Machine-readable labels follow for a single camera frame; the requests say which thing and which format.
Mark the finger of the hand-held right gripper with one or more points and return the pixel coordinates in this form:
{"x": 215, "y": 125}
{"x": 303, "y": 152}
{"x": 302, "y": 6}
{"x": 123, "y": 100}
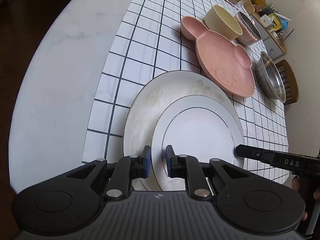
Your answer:
{"x": 252, "y": 153}

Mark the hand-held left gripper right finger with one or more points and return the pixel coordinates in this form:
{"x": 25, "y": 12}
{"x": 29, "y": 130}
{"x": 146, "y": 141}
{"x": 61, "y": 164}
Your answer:
{"x": 170, "y": 165}

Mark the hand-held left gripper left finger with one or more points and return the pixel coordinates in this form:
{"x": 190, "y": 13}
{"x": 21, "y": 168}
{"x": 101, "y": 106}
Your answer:
{"x": 146, "y": 163}

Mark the small white gold-rimmed plate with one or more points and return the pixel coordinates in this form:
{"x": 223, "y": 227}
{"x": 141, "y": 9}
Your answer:
{"x": 197, "y": 135}

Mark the cream round bowl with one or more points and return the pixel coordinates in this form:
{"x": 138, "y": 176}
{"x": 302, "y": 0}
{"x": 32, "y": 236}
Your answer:
{"x": 220, "y": 25}

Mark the person's right hand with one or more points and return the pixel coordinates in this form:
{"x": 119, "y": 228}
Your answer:
{"x": 295, "y": 185}

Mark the large white floral plate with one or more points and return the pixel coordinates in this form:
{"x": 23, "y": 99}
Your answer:
{"x": 142, "y": 110}

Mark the stainless steel bowl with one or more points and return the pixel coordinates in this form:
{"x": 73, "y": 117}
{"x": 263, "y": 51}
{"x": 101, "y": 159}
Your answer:
{"x": 268, "y": 80}

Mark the wooden chair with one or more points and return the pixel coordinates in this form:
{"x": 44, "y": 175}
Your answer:
{"x": 292, "y": 80}

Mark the pink bear-shaped plate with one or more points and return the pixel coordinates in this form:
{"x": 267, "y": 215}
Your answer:
{"x": 217, "y": 52}

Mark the grey wooden-top cabinet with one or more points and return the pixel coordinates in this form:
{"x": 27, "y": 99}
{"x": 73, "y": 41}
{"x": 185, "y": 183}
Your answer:
{"x": 272, "y": 46}

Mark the pink steel-lined bowl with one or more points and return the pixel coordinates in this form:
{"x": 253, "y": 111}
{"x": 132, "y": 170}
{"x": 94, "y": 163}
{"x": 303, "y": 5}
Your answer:
{"x": 247, "y": 39}

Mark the white black checked tablecloth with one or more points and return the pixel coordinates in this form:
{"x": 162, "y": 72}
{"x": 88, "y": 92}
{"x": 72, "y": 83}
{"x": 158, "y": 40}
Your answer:
{"x": 140, "y": 42}

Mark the thin dark stick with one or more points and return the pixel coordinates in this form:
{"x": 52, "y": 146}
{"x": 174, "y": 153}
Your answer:
{"x": 288, "y": 33}

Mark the white small box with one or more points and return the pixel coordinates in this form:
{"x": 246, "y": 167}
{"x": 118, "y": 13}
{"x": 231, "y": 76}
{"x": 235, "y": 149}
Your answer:
{"x": 265, "y": 21}

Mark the yellow tissue box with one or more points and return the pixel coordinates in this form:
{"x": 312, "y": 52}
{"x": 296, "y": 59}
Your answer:
{"x": 276, "y": 21}

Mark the white tube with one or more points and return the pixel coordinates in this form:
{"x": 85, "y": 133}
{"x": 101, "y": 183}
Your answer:
{"x": 283, "y": 17}

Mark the wooden organizer tray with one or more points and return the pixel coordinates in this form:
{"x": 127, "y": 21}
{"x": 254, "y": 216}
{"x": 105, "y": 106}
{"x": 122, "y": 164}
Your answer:
{"x": 248, "y": 5}

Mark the orange snack packet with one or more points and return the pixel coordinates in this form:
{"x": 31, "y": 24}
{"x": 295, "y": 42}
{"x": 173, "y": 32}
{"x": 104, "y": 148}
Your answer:
{"x": 258, "y": 2}

